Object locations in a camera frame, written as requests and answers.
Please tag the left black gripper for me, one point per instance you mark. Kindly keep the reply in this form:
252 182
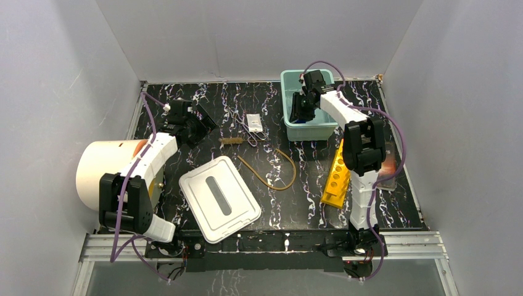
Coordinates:
200 120

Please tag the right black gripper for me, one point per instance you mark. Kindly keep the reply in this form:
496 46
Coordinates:
296 111

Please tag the small white packet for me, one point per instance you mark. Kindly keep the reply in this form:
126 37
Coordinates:
254 123

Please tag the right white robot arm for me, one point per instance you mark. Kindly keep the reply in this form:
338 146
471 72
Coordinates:
363 149

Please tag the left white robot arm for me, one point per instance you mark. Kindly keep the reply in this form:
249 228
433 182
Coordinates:
124 199

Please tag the teal plastic bin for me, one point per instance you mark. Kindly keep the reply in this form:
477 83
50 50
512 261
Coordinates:
319 129

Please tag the tan bottle brush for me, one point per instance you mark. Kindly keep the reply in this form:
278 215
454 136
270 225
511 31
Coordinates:
231 141

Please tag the tan rubber tube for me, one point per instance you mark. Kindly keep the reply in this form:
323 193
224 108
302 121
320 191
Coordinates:
282 175

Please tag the white bin lid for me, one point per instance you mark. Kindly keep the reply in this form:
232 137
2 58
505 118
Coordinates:
219 199

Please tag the yellow test tube rack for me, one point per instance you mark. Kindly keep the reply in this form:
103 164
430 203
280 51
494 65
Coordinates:
338 179

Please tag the white and orange cylinder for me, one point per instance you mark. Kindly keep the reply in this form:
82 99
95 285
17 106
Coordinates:
102 157

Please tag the dark book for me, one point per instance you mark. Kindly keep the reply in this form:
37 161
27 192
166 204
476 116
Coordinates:
388 168

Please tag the metal wire test tube holder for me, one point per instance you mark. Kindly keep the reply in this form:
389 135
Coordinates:
252 138

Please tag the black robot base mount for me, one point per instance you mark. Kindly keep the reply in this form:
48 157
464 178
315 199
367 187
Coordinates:
333 250

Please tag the aluminium frame rail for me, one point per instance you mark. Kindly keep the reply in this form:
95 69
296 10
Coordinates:
397 244

